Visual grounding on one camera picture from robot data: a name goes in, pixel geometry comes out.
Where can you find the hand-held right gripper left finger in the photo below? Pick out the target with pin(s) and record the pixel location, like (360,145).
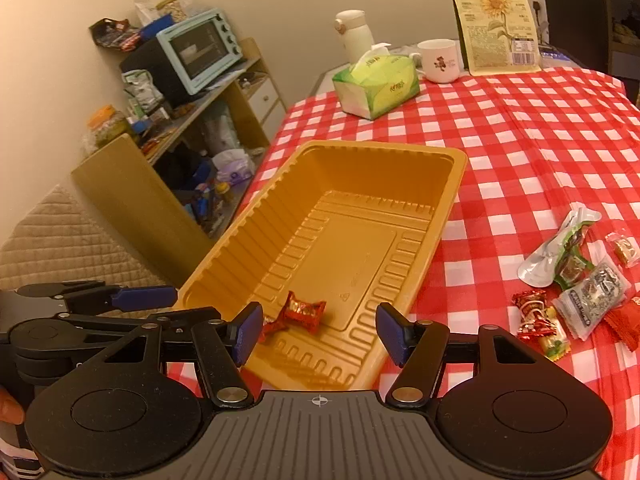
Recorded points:
(247,334)

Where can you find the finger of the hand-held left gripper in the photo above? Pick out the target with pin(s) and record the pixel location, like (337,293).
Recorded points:
(145,298)
(165,316)

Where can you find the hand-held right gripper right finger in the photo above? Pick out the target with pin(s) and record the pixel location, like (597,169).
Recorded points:
(391,335)

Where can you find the red candy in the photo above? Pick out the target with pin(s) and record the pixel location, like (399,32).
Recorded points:
(302,312)
(530,302)
(535,330)

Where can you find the orange plastic tray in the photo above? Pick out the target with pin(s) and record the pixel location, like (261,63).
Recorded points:
(345,240)

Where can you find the yellow green candy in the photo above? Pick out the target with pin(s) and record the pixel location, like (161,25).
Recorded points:
(555,340)

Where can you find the silver green snack packet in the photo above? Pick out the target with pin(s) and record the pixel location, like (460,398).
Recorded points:
(557,250)

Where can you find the person's left hand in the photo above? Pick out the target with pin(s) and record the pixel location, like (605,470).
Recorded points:
(11,406)

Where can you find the beige quilted cushion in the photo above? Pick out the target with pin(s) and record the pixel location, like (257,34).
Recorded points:
(60,245)

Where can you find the wooden shelf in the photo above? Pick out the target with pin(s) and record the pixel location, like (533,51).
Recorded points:
(150,180)

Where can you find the white plastic bag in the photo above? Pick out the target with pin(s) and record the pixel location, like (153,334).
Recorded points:
(234,166)

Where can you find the jar with green contents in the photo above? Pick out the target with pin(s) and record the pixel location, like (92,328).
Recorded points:
(107,127)

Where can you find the grey clear snack packet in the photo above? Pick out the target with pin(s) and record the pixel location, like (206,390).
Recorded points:
(592,297)

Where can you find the white green bag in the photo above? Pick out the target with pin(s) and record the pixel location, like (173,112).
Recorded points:
(144,91)

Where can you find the red checkered tablecloth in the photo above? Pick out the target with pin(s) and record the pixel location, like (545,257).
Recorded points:
(525,160)

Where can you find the red flower print packet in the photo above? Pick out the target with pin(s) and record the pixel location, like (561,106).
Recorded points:
(625,327)

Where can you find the small clear wrapped candy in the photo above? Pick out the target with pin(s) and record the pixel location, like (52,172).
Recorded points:
(625,249)

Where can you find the green tissue box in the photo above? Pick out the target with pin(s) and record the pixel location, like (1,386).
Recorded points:
(377,85)

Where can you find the light blue toaster oven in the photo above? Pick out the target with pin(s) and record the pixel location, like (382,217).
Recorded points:
(200,50)

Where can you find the red black snack bag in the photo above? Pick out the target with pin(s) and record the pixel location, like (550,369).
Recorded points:
(114,35)

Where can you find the white mug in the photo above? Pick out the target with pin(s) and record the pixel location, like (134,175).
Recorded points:
(442,62)

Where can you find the clear bag of nuts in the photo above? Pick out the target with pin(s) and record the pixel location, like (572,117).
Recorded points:
(172,9)

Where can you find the white thermos bottle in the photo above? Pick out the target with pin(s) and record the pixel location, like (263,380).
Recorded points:
(356,32)

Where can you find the white blue packet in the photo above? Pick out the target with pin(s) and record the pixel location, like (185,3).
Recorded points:
(555,56)

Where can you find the sunflower seed bag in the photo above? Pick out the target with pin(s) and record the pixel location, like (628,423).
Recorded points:
(495,25)

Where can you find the white carton box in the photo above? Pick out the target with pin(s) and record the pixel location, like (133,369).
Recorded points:
(535,0)

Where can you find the black mini fridge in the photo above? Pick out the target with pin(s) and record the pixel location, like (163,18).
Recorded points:
(575,5)

